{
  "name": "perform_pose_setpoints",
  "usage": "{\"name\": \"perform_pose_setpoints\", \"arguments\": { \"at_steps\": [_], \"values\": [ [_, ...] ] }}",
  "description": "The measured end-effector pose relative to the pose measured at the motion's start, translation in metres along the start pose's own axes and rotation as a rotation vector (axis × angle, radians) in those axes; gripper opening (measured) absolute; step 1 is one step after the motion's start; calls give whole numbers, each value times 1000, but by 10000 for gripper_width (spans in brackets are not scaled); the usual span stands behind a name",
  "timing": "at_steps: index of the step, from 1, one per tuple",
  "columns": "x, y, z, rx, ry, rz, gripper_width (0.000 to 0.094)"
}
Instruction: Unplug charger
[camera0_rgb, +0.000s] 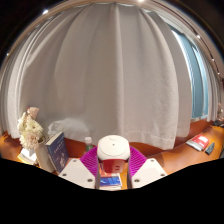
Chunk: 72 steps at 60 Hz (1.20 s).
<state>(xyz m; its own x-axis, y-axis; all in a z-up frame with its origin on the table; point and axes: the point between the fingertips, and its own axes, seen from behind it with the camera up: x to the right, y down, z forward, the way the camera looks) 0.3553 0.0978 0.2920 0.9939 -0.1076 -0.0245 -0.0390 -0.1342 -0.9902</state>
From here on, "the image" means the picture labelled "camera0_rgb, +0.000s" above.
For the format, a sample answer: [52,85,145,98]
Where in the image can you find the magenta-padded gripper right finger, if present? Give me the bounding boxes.
[127,145,168,190]

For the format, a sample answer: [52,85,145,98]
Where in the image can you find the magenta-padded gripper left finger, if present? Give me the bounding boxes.
[58,145,101,190]

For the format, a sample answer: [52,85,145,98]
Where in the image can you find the red and white charger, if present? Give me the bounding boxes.
[96,134,132,174]

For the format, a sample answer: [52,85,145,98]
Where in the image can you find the clear plastic bottle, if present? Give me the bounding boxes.
[83,136,95,154]

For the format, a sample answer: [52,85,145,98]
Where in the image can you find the dark blue hardcover book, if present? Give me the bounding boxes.
[45,131,70,175]

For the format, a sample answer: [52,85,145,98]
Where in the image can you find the white flat book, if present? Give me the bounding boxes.
[99,184,123,191]

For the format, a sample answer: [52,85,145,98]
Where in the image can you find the white ceramic vase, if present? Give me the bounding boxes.
[34,137,56,174]

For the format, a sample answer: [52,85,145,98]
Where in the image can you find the red book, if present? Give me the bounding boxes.
[185,134,210,152]

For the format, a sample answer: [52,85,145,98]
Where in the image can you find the white flower bouquet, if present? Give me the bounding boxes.
[17,106,45,151]

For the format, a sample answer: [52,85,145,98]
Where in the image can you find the small dark pouch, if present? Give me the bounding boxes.
[204,142,216,156]

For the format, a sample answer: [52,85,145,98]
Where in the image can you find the white curtain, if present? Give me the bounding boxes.
[0,3,224,151]

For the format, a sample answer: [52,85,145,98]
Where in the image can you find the window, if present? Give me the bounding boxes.
[173,29,210,121]

